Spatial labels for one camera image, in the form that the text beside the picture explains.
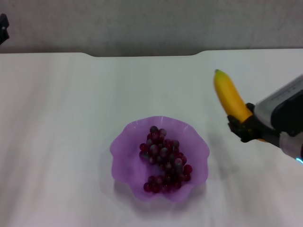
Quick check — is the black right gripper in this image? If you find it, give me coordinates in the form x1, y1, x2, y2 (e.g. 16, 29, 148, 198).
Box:
227, 102, 283, 148

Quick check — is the yellow banana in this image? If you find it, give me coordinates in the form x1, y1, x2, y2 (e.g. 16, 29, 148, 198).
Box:
214, 69, 267, 143

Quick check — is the dark red grape bunch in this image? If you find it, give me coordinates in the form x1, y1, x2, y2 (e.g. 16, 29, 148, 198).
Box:
138, 125, 193, 194

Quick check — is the purple wavy plastic bowl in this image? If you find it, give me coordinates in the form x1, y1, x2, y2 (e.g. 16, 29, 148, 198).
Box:
109, 115, 211, 203

